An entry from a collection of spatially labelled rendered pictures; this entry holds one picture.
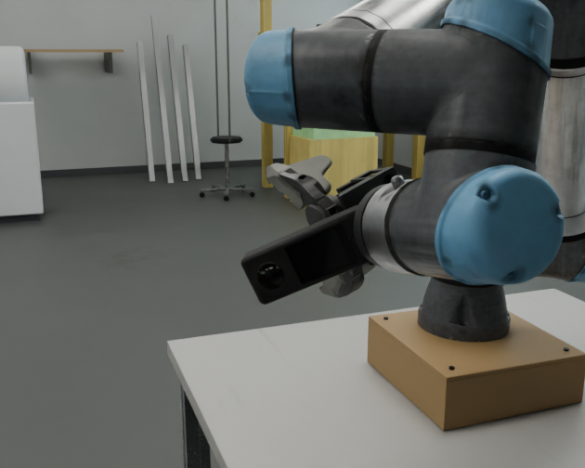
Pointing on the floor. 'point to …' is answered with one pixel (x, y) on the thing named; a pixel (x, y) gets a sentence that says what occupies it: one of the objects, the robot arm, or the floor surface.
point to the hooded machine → (7, 140)
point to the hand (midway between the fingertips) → (292, 234)
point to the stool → (226, 166)
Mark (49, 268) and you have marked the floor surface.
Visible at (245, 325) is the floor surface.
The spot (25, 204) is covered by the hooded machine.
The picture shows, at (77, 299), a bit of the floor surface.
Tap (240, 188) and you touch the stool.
